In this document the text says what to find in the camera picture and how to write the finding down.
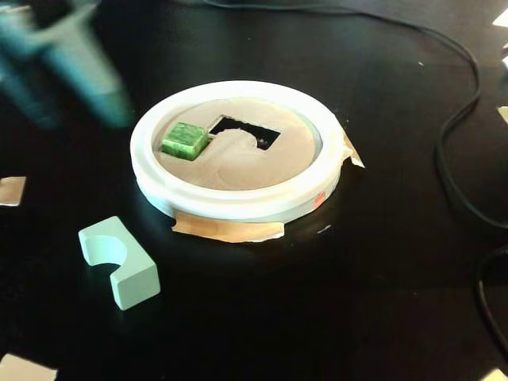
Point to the white round shape sorter lid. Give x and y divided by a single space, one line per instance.
238 202

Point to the small beige tape square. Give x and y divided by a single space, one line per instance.
12 191

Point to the large beige tape patch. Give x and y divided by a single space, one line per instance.
24 368

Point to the pale green arch block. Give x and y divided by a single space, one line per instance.
139 278

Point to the pale paper edge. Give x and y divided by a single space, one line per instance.
504 114

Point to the short beige masking tape piece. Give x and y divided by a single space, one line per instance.
353 152

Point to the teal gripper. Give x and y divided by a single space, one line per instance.
75 59

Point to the small red sticker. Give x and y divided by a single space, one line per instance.
319 197

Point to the white paper sheet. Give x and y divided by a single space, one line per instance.
501 18

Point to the beige tape corner piece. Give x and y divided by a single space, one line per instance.
498 375

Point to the brown cardboard insert with holes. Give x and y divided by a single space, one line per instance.
254 166

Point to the green wooden cube block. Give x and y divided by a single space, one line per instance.
184 139

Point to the long beige masking tape strip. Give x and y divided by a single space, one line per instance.
222 230

